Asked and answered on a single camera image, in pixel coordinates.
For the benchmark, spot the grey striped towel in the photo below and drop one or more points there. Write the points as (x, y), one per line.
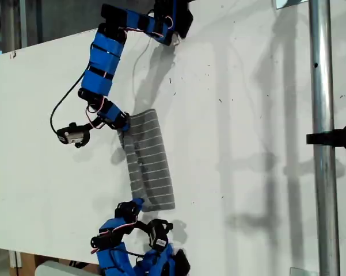
(155, 161)

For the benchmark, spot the white box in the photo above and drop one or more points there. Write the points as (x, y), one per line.
(57, 270)

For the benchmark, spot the wooden table leg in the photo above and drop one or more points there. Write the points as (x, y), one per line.
(24, 264)

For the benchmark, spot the black clamp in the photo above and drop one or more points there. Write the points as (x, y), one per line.
(334, 138)

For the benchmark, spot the gripper camera stalk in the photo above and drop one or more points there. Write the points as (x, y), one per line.
(161, 222)
(87, 135)

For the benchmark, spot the steel post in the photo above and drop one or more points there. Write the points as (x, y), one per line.
(322, 115)

